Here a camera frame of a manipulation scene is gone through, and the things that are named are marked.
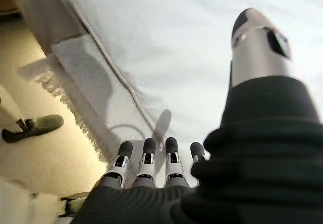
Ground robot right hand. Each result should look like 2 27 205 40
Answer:
70 7 323 224

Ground white duvet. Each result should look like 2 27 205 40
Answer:
57 0 323 187

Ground white fringed throw blanket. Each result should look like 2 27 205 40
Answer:
17 33 162 164

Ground dark robot left foot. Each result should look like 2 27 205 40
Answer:
1 115 64 144

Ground beige bedspread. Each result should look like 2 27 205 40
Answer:
5 0 85 57

